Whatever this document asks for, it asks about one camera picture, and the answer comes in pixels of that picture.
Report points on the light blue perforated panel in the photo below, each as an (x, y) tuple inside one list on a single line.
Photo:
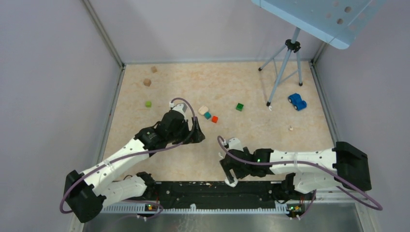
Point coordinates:
[(335, 22)]

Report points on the blue toy car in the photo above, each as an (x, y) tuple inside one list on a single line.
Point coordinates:
[(297, 102)]

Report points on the dark green toy brick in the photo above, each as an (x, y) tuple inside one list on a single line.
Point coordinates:
[(239, 107)]

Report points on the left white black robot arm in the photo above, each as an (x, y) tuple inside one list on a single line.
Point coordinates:
[(89, 191)]

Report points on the orange-red small cube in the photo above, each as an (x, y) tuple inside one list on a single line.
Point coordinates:
[(214, 119)]

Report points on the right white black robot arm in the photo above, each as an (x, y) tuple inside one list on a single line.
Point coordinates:
[(344, 165)]

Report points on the teal small cube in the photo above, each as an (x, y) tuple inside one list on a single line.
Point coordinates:
[(207, 115)]

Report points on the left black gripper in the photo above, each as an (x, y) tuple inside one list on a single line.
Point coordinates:
[(193, 136)]

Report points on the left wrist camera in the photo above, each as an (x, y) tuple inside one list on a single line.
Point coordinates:
[(180, 107)]

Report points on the near wooden cube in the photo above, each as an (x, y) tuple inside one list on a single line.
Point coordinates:
[(147, 82)]

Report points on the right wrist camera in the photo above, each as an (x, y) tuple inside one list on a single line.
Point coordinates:
[(233, 144)]

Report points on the white earbud charging case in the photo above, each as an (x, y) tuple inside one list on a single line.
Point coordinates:
[(230, 183)]

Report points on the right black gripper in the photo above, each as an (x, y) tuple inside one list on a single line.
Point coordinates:
[(227, 169)]

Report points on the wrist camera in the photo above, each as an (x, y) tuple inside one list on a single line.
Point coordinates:
[(233, 144), (180, 107)]

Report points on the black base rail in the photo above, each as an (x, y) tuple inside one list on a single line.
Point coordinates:
[(217, 195)]

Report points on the light green small cube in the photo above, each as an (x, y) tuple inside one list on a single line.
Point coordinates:
[(148, 104)]

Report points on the grey tripod stand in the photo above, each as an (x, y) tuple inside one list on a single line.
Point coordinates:
[(292, 46)]

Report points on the beige rounded block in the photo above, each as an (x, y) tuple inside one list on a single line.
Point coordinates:
[(203, 109)]

